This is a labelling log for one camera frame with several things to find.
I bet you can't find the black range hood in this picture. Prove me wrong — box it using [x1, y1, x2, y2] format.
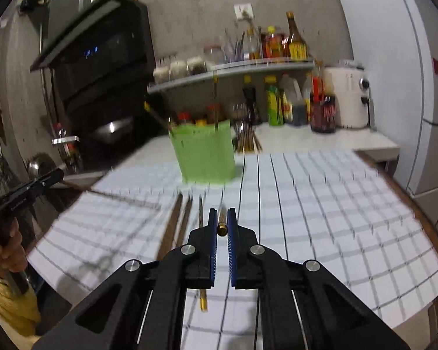
[29, 0, 157, 125]

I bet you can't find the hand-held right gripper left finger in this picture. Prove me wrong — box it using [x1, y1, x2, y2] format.
[33, 208, 218, 350]

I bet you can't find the large dark bottle red handle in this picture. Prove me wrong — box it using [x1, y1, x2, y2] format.
[310, 62, 337, 134]

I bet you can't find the person's left hand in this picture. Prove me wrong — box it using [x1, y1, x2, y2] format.
[0, 220, 25, 275]

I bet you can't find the clear glass cup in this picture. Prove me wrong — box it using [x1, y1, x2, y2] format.
[232, 103, 258, 128]

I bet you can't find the white black-grid mat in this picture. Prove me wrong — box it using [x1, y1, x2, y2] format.
[26, 149, 438, 350]

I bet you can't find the person's left forearm yellow sleeve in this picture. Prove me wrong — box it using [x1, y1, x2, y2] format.
[0, 262, 41, 336]

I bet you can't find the white refrigerator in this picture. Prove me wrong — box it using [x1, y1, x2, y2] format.
[330, 0, 438, 234]

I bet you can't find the white wall shelf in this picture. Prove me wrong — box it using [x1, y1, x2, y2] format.
[148, 60, 316, 93]

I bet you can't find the clear glass bottle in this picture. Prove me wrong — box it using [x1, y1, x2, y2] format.
[244, 27, 263, 60]

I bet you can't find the red label canister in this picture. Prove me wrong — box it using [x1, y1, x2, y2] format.
[52, 124, 81, 170]

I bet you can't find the orange sauce bottle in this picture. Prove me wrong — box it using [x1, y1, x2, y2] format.
[261, 26, 287, 59]

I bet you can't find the slim dark soy sauce bottle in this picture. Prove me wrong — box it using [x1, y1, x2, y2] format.
[243, 76, 261, 125]

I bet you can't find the glass storage jar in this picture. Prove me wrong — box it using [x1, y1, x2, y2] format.
[204, 45, 223, 70]
[170, 61, 187, 80]
[187, 56, 208, 75]
[153, 66, 171, 84]

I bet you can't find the yellow oil bottle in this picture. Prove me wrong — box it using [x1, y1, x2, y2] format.
[302, 73, 314, 117]

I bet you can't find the white air fryer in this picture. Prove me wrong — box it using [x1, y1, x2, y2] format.
[323, 60, 375, 130]

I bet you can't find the metal wok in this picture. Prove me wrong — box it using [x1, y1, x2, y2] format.
[93, 117, 135, 143]

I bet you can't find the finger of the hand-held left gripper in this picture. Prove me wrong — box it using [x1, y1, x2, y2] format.
[28, 168, 65, 192]

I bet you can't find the white wall outlet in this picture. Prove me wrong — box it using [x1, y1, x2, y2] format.
[234, 3, 254, 20]

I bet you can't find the bundle of wooden chopsticks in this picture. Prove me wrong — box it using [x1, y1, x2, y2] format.
[234, 124, 263, 154]

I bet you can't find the large clear jug dark liquid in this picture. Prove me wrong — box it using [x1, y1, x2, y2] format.
[280, 74, 309, 126]

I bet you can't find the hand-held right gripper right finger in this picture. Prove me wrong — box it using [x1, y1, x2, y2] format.
[227, 207, 411, 350]

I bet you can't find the round metal utensil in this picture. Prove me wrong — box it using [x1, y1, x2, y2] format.
[27, 153, 59, 181]

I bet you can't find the green plastic bottle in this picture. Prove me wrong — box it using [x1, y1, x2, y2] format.
[265, 76, 285, 126]

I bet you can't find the glass cup with straws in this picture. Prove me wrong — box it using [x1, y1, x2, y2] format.
[223, 29, 245, 62]

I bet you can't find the green plastic utensil holder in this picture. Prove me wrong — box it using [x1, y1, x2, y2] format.
[168, 118, 237, 185]

